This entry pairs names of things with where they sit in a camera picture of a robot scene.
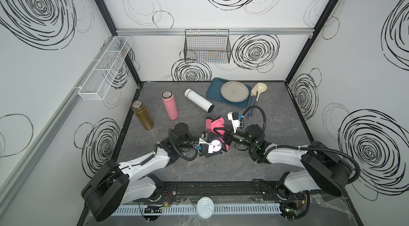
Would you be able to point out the black wire basket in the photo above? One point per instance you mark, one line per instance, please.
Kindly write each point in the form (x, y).
(207, 46)

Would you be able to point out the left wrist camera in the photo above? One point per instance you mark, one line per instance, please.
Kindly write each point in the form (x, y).
(205, 149)

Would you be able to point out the teal tray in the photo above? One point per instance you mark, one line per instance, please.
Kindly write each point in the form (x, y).
(214, 93)

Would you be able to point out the white slotted cable duct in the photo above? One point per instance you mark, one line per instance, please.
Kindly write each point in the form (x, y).
(188, 209)

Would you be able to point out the white mesh shelf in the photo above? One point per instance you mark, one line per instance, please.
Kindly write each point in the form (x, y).
(107, 67)

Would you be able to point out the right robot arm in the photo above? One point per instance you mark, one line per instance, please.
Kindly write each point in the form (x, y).
(321, 168)

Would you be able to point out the white round can lid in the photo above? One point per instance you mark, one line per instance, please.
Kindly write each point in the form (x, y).
(205, 207)

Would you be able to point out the blue thermos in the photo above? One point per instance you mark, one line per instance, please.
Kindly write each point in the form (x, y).
(215, 146)

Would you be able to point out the white thermos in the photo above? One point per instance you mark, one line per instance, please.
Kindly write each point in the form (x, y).
(199, 100)

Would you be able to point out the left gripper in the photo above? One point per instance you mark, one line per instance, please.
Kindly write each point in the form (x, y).
(207, 135)

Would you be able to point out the gold thermos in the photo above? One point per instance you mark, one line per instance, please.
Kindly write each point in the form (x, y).
(142, 114)

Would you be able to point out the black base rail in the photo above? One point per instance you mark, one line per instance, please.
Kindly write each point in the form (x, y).
(258, 188)

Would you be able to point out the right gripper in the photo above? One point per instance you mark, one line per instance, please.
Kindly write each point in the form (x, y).
(226, 137)

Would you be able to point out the blue handled utensil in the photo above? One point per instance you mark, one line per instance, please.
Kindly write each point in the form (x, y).
(253, 94)

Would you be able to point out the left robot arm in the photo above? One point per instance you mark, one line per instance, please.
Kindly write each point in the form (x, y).
(116, 184)

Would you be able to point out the pink thermos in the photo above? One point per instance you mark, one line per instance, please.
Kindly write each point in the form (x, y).
(170, 104)

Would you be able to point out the grey round plate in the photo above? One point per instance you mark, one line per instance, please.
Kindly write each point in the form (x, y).
(234, 91)

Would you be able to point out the beige ladle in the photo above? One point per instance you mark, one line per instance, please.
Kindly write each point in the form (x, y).
(261, 88)

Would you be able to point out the pink cloth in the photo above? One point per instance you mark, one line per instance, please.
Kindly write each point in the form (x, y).
(216, 126)

